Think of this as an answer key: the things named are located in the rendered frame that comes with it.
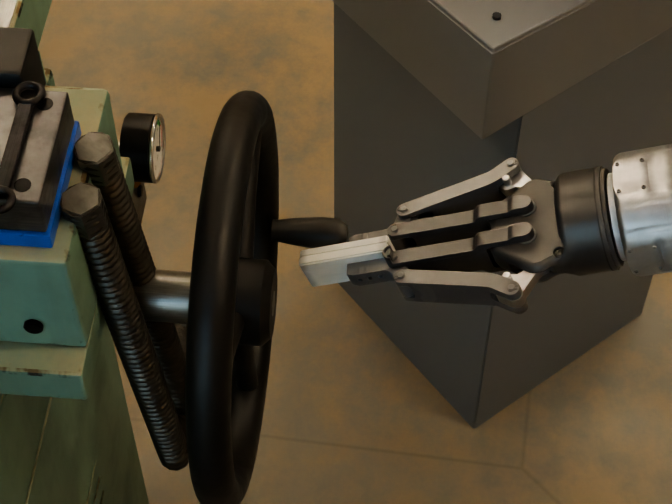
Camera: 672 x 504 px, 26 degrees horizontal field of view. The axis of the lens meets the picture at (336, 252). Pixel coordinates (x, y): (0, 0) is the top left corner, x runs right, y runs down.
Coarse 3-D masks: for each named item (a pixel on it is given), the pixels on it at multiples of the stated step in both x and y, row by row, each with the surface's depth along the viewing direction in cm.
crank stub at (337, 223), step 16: (272, 224) 110; (288, 224) 110; (304, 224) 110; (320, 224) 109; (336, 224) 109; (272, 240) 110; (288, 240) 110; (304, 240) 110; (320, 240) 109; (336, 240) 109
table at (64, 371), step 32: (0, 0) 105; (32, 0) 108; (128, 160) 100; (96, 320) 93; (0, 352) 91; (32, 352) 91; (64, 352) 91; (96, 352) 94; (0, 384) 91; (32, 384) 91; (64, 384) 91
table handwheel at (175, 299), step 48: (240, 96) 96; (240, 144) 90; (240, 192) 88; (240, 240) 88; (144, 288) 99; (192, 288) 87; (240, 288) 98; (192, 336) 86; (240, 336) 96; (192, 384) 87; (240, 384) 109; (192, 432) 89; (240, 432) 107; (192, 480) 92; (240, 480) 100
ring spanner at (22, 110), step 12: (24, 84) 86; (36, 84) 86; (12, 96) 86; (36, 96) 85; (24, 108) 85; (24, 120) 84; (12, 132) 84; (24, 132) 84; (12, 144) 83; (12, 156) 83; (0, 168) 82; (12, 168) 82; (0, 180) 82; (12, 180) 82; (0, 192) 81; (12, 192) 81; (12, 204) 81
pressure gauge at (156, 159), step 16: (128, 128) 126; (144, 128) 126; (160, 128) 130; (128, 144) 126; (144, 144) 126; (160, 144) 130; (144, 160) 126; (160, 160) 131; (144, 176) 127; (160, 176) 130
